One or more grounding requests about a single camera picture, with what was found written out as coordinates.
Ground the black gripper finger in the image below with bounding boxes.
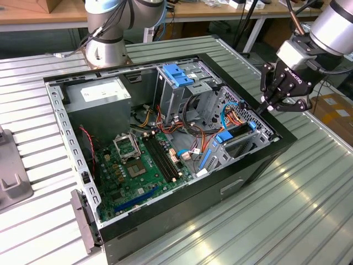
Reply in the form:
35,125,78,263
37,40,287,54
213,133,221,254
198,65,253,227
256,62,284,114
266,95,313,113

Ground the orange red power wire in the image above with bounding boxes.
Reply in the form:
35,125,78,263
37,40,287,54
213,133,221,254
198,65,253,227
224,107,246,125

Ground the blue data wire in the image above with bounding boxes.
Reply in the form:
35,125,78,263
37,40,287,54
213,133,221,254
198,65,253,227
176,149,205,162
220,100,244,130

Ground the hard disk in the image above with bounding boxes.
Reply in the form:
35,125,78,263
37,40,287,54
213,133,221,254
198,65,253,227
199,120,256,169

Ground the metal disk bay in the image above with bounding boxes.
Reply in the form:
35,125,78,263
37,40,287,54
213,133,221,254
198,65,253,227
198,85,281,173

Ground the large cardboard box with labels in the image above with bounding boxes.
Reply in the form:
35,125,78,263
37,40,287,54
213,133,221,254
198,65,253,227
310,93,353,150

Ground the black tripod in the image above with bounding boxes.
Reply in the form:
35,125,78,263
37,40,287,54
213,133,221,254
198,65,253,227
233,0,263,55

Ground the blue plastic drive latch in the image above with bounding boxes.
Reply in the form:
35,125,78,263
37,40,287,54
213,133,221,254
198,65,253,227
162,64,185,80
173,74,194,88

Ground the wooden workbench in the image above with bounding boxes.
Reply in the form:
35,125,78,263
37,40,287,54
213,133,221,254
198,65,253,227
0,0,329,33

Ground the metal optical drive cage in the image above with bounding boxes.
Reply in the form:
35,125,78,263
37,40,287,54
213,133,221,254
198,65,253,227
153,59,224,122

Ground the black RAM slot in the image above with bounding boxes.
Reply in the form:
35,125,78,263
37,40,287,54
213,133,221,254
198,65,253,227
142,132,177,183
150,131,183,178

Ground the black open PC case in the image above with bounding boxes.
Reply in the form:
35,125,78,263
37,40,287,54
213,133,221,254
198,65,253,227
42,52,298,264

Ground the metal socket cover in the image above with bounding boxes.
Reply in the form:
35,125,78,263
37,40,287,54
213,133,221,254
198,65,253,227
113,134,140,161

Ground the CPU socket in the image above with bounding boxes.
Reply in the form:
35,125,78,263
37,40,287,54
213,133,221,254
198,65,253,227
125,161,148,180

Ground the green motherboard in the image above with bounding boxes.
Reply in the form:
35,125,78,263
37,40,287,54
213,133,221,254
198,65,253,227
95,131,194,221

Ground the grey power supply unit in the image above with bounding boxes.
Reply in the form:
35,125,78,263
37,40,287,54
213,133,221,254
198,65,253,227
65,77,133,144

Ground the blue expansion slot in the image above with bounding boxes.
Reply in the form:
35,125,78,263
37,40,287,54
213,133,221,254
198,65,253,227
114,186,159,213

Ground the brown cardboard box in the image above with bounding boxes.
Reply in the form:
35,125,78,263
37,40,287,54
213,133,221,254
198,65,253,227
45,0,63,14

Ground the grey case side latch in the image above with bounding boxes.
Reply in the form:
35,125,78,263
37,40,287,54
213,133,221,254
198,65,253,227
70,189,103,255

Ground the grey parts rack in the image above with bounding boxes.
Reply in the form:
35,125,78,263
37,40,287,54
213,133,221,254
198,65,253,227
0,125,34,213

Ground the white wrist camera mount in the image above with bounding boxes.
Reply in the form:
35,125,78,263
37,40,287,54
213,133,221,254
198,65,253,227
275,35,323,72

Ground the copper sleeved wrist cable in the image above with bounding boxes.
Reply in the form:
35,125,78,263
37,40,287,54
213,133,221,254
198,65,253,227
285,0,307,36

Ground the black cable bundle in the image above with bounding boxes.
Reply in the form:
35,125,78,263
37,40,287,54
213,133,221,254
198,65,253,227
182,93,213,139

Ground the red orange wire bundle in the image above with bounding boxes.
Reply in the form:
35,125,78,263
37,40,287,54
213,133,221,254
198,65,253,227
155,104,188,136

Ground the yellow black wire group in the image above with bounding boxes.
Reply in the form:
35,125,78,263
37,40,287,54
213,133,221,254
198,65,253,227
136,104,155,128

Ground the red black fan wire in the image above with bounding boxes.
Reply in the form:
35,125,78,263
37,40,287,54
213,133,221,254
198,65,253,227
79,124,100,177

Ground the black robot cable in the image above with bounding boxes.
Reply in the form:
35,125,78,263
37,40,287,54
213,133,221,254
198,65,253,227
45,26,97,59

